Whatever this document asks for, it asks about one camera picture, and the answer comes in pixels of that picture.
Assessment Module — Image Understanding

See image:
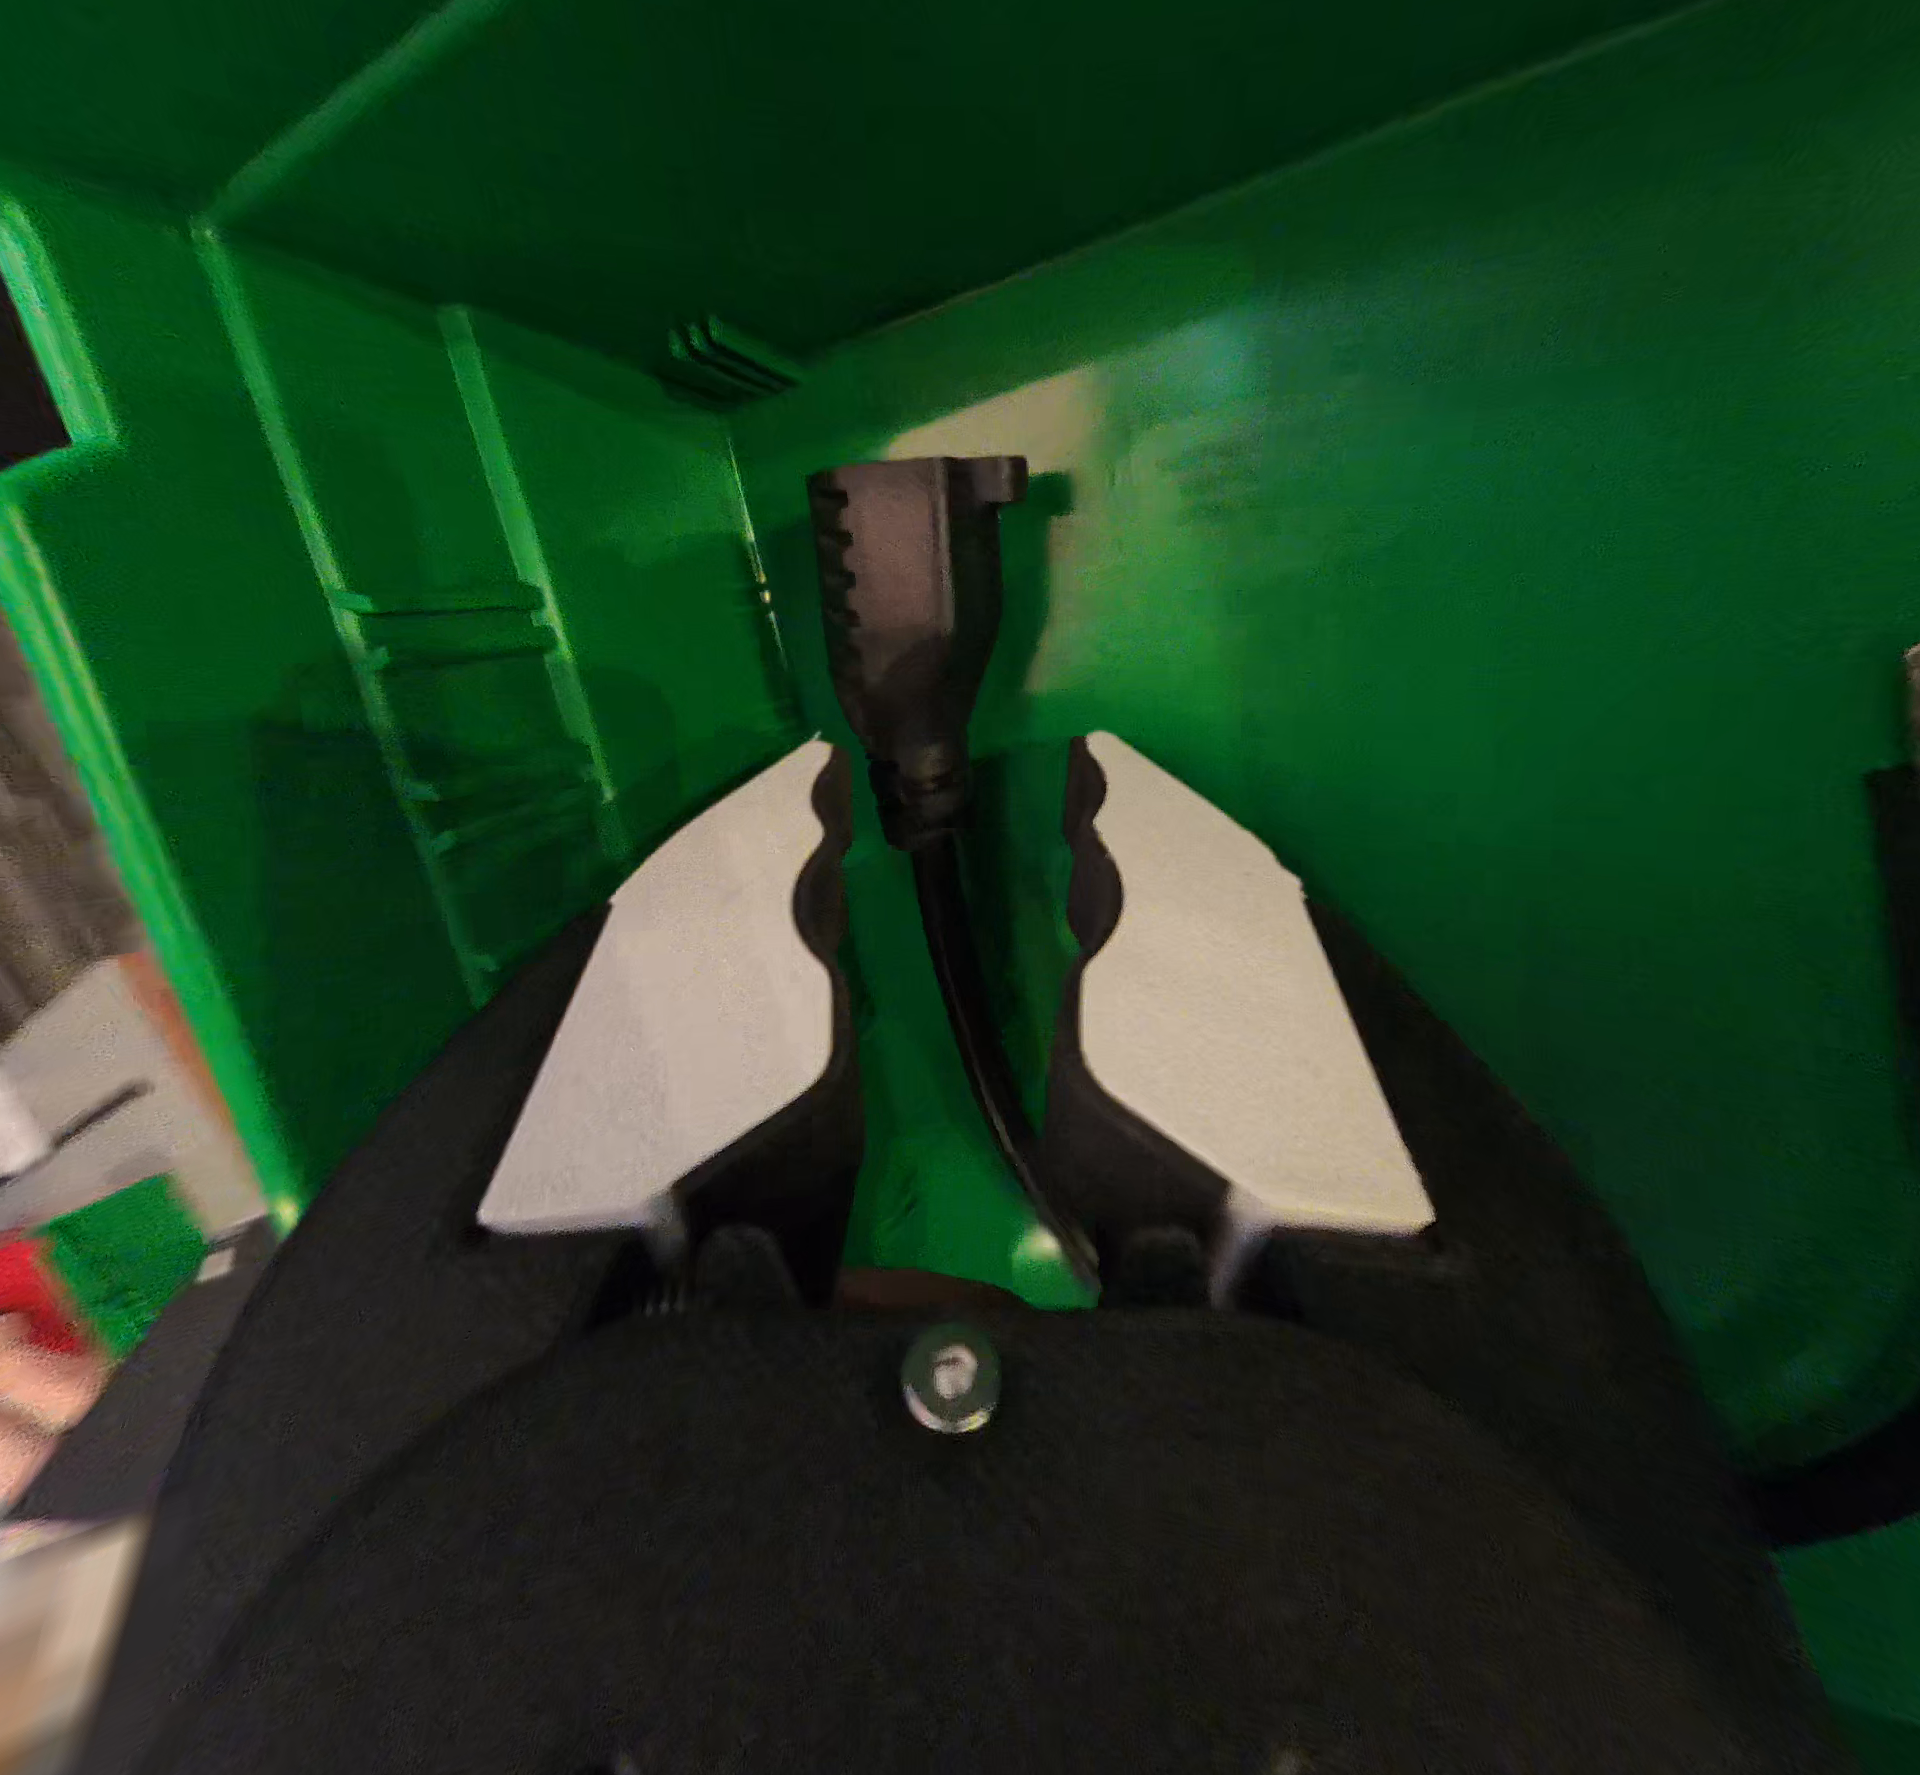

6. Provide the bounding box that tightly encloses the green plastic bin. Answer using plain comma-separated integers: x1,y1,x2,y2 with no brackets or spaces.
0,0,1920,1775

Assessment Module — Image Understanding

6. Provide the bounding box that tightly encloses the black power plug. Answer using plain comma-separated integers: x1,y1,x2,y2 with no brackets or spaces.
806,456,1032,852

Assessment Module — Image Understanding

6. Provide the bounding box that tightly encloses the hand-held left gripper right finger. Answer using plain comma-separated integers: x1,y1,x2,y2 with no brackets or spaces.
1044,728,1438,1237

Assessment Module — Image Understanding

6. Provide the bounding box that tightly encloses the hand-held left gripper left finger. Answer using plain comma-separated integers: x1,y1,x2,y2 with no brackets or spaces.
474,734,870,1237

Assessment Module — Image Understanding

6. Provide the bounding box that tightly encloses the thick black plug cable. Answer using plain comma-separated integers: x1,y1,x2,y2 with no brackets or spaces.
907,831,1106,1301

